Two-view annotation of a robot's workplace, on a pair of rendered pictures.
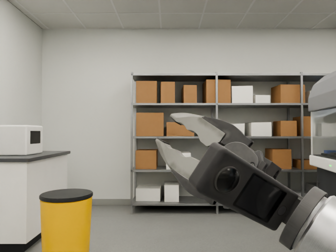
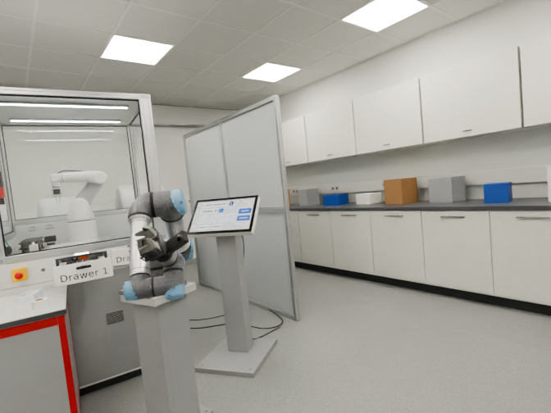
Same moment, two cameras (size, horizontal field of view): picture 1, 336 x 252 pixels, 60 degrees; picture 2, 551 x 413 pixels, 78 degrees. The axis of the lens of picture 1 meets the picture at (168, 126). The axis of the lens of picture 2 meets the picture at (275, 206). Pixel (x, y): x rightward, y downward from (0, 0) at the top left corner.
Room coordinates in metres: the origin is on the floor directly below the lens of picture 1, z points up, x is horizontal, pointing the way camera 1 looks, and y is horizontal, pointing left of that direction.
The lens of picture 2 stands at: (0.75, 1.12, 1.25)
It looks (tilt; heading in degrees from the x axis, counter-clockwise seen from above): 4 degrees down; 232
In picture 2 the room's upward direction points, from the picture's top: 6 degrees counter-clockwise
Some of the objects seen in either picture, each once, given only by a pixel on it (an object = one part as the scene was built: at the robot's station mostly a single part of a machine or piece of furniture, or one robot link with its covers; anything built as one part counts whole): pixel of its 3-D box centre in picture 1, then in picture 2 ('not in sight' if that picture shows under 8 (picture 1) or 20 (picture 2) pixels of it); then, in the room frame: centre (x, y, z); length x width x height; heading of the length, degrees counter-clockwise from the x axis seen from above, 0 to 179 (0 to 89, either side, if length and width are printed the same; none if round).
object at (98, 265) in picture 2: not in sight; (84, 271); (0.45, -1.07, 0.87); 0.29 x 0.02 x 0.11; 173
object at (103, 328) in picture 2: not in sight; (96, 312); (0.30, -1.86, 0.40); 1.03 x 0.95 x 0.80; 173
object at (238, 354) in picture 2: not in sight; (231, 290); (-0.48, -1.07, 0.51); 0.50 x 0.45 x 1.02; 33
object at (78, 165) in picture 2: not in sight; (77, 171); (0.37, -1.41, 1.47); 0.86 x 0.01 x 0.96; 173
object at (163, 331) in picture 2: not in sight; (166, 355); (0.16, -0.73, 0.38); 0.30 x 0.30 x 0.76; 20
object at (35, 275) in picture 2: not in sight; (87, 253); (0.31, -1.86, 0.87); 1.02 x 0.95 x 0.14; 173
